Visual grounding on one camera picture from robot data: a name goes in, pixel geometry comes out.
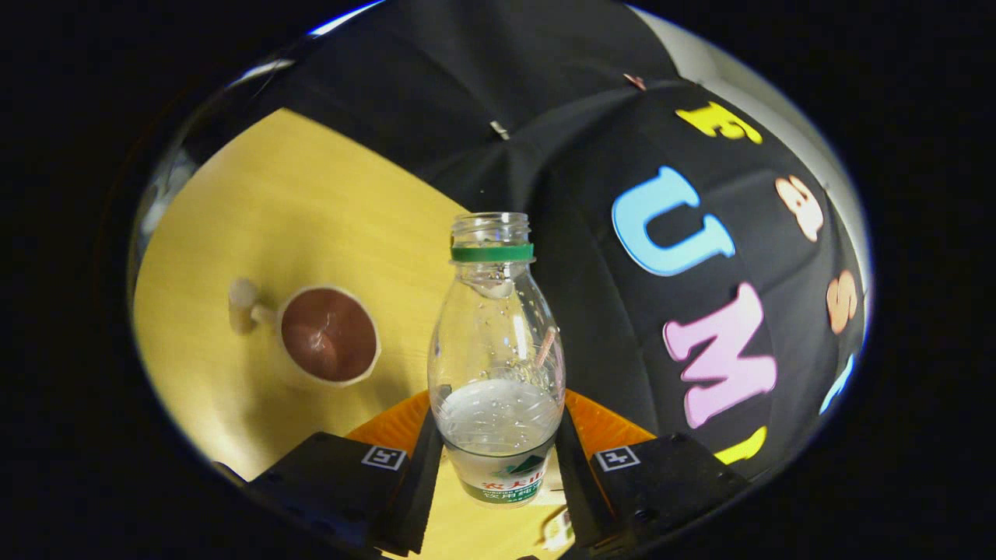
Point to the black backdrop cloth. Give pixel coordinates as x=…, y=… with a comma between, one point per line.
x=591, y=140

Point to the striped drinking straw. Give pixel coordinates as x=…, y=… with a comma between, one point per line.
x=545, y=348

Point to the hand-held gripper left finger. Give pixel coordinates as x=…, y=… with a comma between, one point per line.
x=420, y=498

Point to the wooden table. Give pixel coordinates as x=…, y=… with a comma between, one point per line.
x=311, y=194

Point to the pink clothespin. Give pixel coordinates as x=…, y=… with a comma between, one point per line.
x=635, y=81

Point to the clear plastic juice bottle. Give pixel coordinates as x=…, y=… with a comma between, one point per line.
x=498, y=435

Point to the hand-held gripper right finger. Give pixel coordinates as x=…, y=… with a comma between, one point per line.
x=580, y=498

